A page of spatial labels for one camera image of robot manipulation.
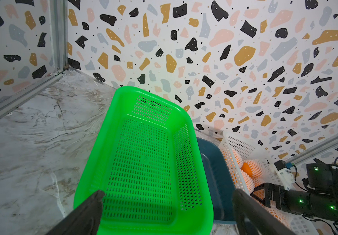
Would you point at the dark teal plastic bin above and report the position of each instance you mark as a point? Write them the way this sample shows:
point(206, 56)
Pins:
point(219, 181)

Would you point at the netted orange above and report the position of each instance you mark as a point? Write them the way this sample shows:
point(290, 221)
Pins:
point(238, 158)
point(244, 182)
point(253, 168)

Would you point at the green plastic mesh basket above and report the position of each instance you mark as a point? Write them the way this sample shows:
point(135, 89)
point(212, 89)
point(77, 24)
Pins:
point(147, 162)

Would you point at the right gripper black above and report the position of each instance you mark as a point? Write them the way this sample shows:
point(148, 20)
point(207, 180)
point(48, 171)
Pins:
point(318, 201)

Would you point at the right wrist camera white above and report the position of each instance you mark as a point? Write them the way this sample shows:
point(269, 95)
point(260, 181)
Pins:
point(282, 170)

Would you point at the white plastic mesh basket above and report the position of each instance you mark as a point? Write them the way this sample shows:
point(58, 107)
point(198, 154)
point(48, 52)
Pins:
point(249, 150)

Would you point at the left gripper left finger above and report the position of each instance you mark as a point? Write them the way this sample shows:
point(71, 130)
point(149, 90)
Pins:
point(84, 220)

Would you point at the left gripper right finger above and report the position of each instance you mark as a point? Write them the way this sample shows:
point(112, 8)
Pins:
point(252, 219)

